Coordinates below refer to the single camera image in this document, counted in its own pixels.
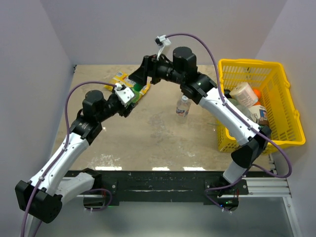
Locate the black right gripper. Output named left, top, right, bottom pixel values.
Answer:
left=130, top=50, right=186, bottom=85

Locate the yellow plastic basket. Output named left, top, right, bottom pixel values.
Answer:
left=218, top=59, right=306, bottom=149

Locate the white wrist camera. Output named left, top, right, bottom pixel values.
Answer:
left=114, top=83, right=136, bottom=107
left=155, top=35, right=171, bottom=59

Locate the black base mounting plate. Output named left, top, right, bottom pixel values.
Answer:
left=79, top=171, right=249, bottom=208

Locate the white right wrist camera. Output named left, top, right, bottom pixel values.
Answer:
left=155, top=35, right=171, bottom=59

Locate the yellow snack bag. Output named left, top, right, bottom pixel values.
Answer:
left=109, top=71, right=151, bottom=101

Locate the green bottle cap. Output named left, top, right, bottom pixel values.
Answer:
left=133, top=84, right=143, bottom=91

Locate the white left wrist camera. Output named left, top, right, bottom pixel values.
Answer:
left=114, top=83, right=136, bottom=107

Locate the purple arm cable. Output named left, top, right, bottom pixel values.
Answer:
left=165, top=33, right=293, bottom=213
left=21, top=81, right=117, bottom=237

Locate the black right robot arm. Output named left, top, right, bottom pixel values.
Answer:
left=129, top=46, right=271, bottom=194

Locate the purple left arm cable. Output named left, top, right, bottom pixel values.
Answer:
left=21, top=81, right=117, bottom=237

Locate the small labelled clear bottle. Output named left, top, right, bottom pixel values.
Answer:
left=176, top=97, right=191, bottom=123

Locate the orange ball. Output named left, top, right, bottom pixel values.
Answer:
left=253, top=88, right=261, bottom=100

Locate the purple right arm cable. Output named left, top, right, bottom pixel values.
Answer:
left=165, top=33, right=293, bottom=213

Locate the orange white carton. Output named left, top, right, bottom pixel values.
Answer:
left=249, top=105, right=270, bottom=126

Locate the grey tape roll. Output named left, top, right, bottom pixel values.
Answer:
left=236, top=105, right=253, bottom=121

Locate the green plastic bottle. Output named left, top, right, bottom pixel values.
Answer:
left=131, top=87, right=142, bottom=104

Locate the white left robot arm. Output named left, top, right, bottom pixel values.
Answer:
left=15, top=87, right=137, bottom=223

